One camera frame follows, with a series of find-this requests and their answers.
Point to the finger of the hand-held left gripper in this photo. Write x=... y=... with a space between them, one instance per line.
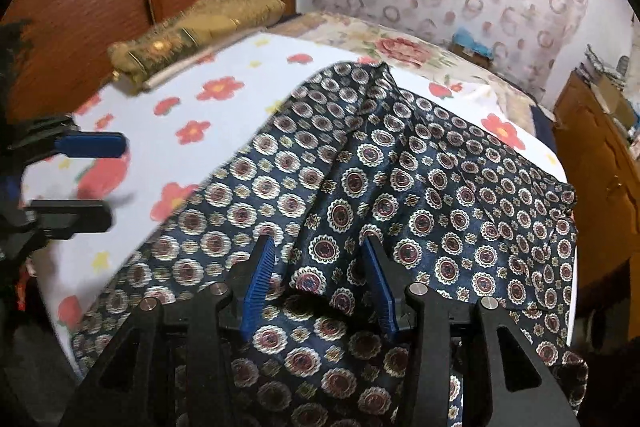
x=92 y=145
x=75 y=219

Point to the stack of papers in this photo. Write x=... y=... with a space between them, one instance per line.
x=602 y=62

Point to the gold embroidered pillow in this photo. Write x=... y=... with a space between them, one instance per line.
x=210 y=27

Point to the navy medallion print robe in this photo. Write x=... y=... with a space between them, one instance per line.
x=450 y=207

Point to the wooden low cabinet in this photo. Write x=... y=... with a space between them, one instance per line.
x=600 y=167

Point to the white red-flower bed sheet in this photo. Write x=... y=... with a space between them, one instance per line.
x=150 y=107

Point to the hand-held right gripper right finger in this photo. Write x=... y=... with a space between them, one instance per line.
x=382 y=287

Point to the cardboard box with blue cloth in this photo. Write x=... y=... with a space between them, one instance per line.
x=472 y=44

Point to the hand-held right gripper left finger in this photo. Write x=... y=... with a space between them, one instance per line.
x=257 y=287

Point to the cream floral quilt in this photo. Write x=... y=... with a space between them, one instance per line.
x=350 y=32

